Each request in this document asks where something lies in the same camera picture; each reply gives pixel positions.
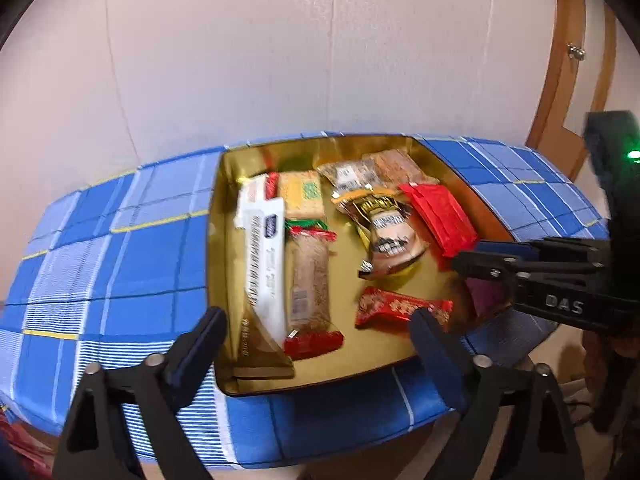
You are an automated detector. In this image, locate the red cloth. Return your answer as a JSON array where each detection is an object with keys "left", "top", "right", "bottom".
[{"left": 0, "top": 407, "right": 61, "bottom": 480}]

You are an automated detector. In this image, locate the yellow cracker packet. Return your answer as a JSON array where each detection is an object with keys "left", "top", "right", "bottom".
[{"left": 277, "top": 170, "right": 328, "bottom": 231}]

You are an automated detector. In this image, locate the clear nut mix packet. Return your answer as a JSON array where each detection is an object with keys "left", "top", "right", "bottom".
[{"left": 316, "top": 159, "right": 398, "bottom": 211}]

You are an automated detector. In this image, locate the brown gold snack packet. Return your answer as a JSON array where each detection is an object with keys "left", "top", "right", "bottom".
[{"left": 345, "top": 195, "right": 431, "bottom": 278}]

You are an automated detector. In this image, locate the white long wafer packet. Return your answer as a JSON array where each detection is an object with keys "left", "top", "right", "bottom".
[{"left": 232, "top": 195, "right": 296, "bottom": 381}]

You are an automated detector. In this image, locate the red patterned candy packet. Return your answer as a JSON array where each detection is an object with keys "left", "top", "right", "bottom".
[{"left": 355, "top": 287, "right": 453, "bottom": 331}]

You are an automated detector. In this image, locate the red snack packet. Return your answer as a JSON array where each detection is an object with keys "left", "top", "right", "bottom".
[{"left": 399, "top": 182, "right": 478, "bottom": 271}]

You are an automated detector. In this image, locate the grain bar with red ends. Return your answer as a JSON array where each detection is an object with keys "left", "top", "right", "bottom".
[{"left": 282, "top": 225, "right": 346, "bottom": 361}]

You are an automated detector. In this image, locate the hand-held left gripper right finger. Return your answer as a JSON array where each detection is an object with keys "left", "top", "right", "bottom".
[{"left": 409, "top": 308, "right": 586, "bottom": 480}]

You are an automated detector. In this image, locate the gold square tin box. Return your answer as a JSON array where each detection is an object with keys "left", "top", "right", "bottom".
[{"left": 206, "top": 132, "right": 518, "bottom": 398}]

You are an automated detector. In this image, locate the wooden door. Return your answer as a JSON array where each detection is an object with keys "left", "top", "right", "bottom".
[{"left": 525, "top": 0, "right": 618, "bottom": 181}]

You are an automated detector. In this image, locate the orange-brown grain bar packet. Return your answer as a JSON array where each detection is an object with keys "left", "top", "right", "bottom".
[{"left": 362, "top": 150, "right": 441, "bottom": 186}]

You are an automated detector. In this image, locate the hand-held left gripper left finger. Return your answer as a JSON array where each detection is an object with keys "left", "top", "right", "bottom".
[{"left": 52, "top": 306, "right": 230, "bottom": 480}]

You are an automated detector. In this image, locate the blue plaid tablecloth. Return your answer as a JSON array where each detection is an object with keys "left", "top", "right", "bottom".
[{"left": 0, "top": 132, "right": 611, "bottom": 471}]

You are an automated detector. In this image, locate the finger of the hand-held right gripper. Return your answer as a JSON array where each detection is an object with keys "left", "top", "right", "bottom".
[
  {"left": 451, "top": 252, "right": 532, "bottom": 287},
  {"left": 471, "top": 239, "right": 609, "bottom": 262}
]

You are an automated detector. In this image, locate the purple snack packet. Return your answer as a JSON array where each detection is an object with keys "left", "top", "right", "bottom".
[{"left": 465, "top": 277, "right": 506, "bottom": 318}]

